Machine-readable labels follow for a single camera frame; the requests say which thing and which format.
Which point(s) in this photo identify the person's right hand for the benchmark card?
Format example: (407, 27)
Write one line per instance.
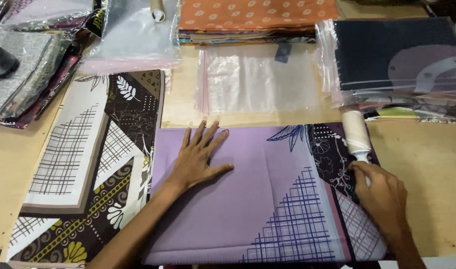
(379, 194)

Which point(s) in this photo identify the person's left hand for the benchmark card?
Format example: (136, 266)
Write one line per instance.
(196, 160)

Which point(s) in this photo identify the person's right fingers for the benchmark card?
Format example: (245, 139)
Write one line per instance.
(358, 175)

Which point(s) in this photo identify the white lint roller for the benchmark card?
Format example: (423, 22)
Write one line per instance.
(357, 140)

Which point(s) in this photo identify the purple patterned fabric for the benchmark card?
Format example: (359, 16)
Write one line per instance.
(265, 194)

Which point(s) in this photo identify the stack of bagged dark fabrics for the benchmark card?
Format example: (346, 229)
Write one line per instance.
(396, 67)

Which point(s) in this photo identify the empty clear plastic zip bag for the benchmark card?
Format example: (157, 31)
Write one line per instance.
(256, 80)

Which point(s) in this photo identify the small dark blue tag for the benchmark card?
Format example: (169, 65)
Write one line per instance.
(283, 52)

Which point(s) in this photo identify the stack of folded printed fabrics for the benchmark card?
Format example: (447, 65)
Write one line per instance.
(256, 18)

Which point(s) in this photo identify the beige lint roller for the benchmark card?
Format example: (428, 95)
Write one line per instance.
(157, 10)

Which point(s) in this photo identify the pile of clear plastic bags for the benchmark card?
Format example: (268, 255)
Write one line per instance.
(134, 33)

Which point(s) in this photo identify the folded brown cream patterned fabric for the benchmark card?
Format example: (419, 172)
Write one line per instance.
(90, 164)

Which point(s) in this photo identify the stack of bagged grey fabrics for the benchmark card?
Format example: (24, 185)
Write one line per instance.
(26, 74)

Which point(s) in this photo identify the black tape roll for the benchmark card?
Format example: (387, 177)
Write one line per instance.
(2, 61)

